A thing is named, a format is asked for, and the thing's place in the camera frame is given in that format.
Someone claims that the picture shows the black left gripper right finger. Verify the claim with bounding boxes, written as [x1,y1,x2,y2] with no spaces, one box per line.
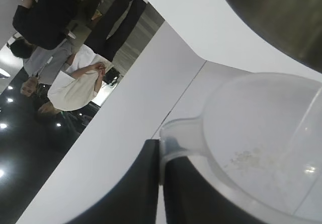
[162,138,285,224]

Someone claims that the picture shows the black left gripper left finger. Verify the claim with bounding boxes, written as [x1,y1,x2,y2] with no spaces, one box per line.
[67,139,161,224]

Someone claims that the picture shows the white rice grains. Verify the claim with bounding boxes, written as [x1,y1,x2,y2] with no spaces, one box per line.
[228,145,280,171]

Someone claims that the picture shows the clear plastic measuring cup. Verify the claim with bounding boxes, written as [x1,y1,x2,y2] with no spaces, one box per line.
[158,72,322,224]

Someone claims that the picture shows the stainless steel mixing bowl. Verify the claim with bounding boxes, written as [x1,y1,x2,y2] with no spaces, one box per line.
[214,0,322,74]

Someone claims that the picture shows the person in white shirt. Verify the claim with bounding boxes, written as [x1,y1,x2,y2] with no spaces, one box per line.
[37,0,147,120]

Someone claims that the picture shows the person in grey shirt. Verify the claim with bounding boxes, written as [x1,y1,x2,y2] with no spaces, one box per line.
[20,39,76,97]

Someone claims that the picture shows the person in black clothes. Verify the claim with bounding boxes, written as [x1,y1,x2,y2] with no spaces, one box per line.
[9,0,80,58]

